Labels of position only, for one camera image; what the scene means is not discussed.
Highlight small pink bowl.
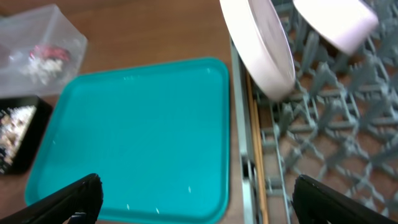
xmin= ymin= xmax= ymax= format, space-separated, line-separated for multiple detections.
xmin=293 ymin=0 xmax=379 ymax=55

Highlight foil-like white paper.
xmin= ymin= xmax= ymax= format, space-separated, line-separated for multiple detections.
xmin=21 ymin=58 xmax=63 ymax=85

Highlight grey dishwasher rack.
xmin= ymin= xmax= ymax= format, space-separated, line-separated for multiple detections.
xmin=231 ymin=1 xmax=397 ymax=223

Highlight clear plastic bin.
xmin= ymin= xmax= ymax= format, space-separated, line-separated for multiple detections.
xmin=1 ymin=4 xmax=88 ymax=97

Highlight wooden chopstick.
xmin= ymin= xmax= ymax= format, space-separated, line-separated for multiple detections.
xmin=246 ymin=73 xmax=263 ymax=224
xmin=253 ymin=101 xmax=269 ymax=224

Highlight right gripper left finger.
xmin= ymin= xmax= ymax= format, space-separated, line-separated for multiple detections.
xmin=1 ymin=173 xmax=103 ymax=224

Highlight food scraps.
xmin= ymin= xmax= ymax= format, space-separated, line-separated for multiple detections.
xmin=1 ymin=106 xmax=37 ymax=174

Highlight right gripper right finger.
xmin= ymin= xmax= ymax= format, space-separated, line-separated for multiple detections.
xmin=292 ymin=175 xmax=397 ymax=224

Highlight black bin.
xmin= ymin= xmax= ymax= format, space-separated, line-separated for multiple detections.
xmin=1 ymin=95 xmax=53 ymax=175

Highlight red wrapper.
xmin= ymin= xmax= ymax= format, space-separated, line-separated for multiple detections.
xmin=29 ymin=45 xmax=70 ymax=61

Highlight teal tray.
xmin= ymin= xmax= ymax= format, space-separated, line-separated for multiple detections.
xmin=25 ymin=58 xmax=229 ymax=223

